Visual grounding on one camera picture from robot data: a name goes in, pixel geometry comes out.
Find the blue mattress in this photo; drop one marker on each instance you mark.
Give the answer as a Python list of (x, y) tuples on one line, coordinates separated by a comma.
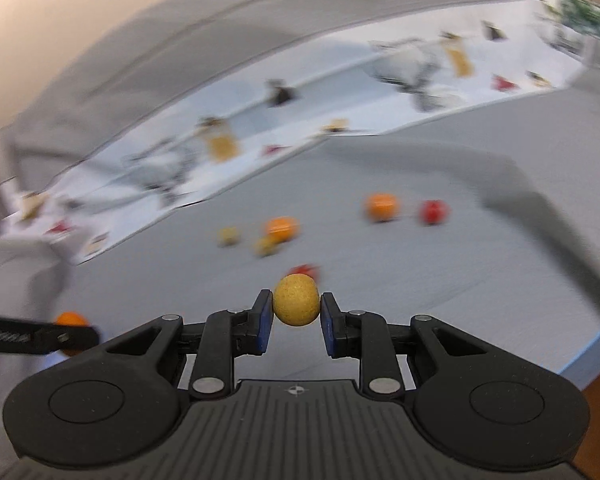
[(595, 355)]

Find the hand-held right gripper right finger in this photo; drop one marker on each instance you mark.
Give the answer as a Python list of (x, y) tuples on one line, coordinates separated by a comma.
[(328, 328)]

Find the green checked cloth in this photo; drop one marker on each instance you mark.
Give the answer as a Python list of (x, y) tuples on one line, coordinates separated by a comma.
[(587, 12)]

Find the small yellow fruit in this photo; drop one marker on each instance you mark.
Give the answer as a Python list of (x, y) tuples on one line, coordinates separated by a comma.
[(228, 236), (266, 246)]

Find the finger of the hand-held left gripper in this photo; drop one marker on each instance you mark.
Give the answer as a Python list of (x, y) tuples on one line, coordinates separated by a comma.
[(27, 337)]

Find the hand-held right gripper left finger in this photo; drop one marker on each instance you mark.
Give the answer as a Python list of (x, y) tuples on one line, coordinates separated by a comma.
[(264, 321)]

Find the grey printed bed sheet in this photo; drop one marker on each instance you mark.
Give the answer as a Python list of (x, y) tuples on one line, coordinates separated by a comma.
[(430, 285)]

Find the red fruit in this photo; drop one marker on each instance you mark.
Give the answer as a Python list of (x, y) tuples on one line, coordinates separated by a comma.
[(435, 211), (305, 270)]

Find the orange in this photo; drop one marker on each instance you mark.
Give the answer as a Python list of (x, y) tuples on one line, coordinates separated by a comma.
[(70, 318), (381, 207), (281, 228)]

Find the round yellow fruit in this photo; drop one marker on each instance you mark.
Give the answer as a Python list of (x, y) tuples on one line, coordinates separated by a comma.
[(296, 300)]

